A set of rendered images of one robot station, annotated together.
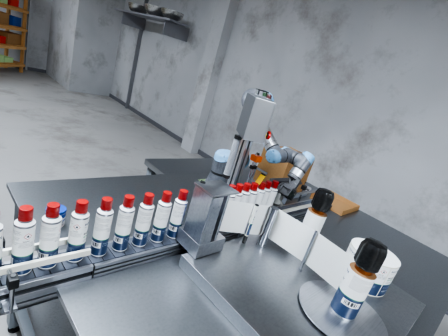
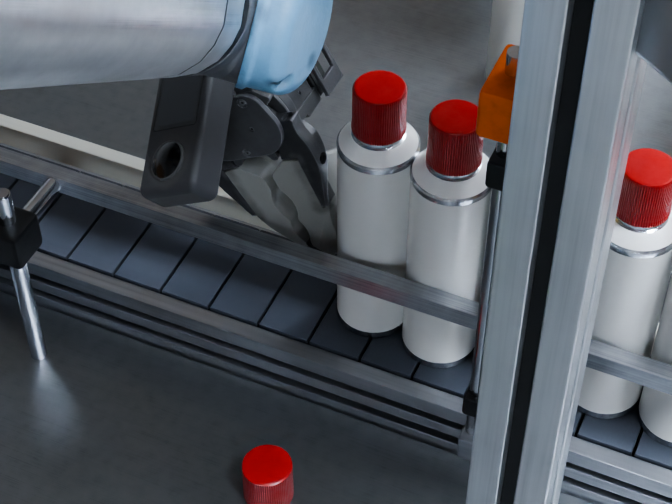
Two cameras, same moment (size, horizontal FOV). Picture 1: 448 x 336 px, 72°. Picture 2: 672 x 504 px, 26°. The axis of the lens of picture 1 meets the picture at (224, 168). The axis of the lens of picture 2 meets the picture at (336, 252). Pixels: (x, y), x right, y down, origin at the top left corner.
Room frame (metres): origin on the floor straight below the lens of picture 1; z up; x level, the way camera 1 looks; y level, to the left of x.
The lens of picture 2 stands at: (1.74, 0.35, 1.65)
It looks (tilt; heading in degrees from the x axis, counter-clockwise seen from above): 47 degrees down; 252
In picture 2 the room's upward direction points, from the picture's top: straight up
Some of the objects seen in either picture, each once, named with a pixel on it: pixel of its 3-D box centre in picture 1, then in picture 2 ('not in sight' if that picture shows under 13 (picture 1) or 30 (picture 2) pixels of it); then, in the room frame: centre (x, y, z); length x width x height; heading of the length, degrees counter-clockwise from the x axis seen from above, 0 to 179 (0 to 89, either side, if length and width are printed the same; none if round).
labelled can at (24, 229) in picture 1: (23, 240); not in sight; (0.68, 0.46, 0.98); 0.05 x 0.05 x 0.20
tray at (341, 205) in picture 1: (335, 202); not in sight; (2.18, -0.87, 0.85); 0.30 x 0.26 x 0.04; 138
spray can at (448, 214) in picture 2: (263, 199); (447, 236); (1.48, -0.24, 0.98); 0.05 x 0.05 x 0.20
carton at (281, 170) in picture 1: (283, 169); not in sight; (2.16, -0.42, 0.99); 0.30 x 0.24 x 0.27; 134
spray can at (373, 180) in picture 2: (269, 199); (376, 207); (1.52, -0.28, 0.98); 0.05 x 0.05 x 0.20
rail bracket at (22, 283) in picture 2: not in sight; (36, 257); (1.73, -0.37, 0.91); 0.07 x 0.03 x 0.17; 48
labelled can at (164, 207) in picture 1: (161, 217); not in sight; (1.02, 0.17, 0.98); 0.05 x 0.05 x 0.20
